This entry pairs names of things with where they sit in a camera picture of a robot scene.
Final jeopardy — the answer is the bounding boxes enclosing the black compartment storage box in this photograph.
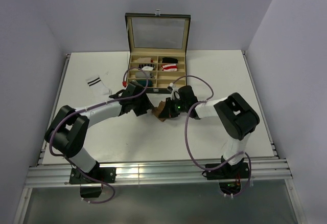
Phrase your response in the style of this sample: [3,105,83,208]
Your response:
[123,10,191,94]

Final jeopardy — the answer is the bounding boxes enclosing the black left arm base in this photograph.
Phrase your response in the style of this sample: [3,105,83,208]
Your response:
[69,167,116,199]

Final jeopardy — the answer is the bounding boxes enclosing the rolled grey sock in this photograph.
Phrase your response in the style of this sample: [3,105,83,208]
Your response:
[135,71,155,79]

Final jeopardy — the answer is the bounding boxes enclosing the rolled black white sock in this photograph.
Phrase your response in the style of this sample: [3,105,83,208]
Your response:
[138,64,156,71]

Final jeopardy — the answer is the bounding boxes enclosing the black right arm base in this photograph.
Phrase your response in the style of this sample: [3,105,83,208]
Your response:
[202,159,251,197]

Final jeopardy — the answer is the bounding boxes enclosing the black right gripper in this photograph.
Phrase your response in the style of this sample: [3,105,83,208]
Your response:
[159,97,188,119]

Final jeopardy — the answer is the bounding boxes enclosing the red white striped sock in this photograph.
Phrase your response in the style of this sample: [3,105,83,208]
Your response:
[161,64,178,72]

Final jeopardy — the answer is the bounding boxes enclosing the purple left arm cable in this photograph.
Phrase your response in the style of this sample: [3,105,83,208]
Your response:
[48,66,150,205]

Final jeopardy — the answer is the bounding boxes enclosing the aluminium table frame rail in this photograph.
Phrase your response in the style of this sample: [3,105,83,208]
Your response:
[24,158,293,188]

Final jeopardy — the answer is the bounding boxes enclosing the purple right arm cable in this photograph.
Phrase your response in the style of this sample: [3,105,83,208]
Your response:
[167,74,252,198]

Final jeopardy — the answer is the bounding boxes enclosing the white sock black stripes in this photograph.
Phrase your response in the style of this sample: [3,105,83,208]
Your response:
[86,75,112,101]

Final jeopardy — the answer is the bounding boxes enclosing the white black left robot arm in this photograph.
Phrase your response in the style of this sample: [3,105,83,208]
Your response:
[44,81,154,183]

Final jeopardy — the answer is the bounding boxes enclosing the rolled teal sock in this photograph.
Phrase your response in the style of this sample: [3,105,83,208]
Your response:
[136,80,153,87]

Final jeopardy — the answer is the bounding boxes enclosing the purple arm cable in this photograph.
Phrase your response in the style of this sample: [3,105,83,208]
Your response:
[167,74,252,198]
[48,66,150,205]

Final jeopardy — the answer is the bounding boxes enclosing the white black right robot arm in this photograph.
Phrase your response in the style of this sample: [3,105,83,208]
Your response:
[157,85,260,178]

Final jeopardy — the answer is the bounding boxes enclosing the brown ribbed sock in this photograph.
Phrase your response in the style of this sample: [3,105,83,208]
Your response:
[151,101,170,122]

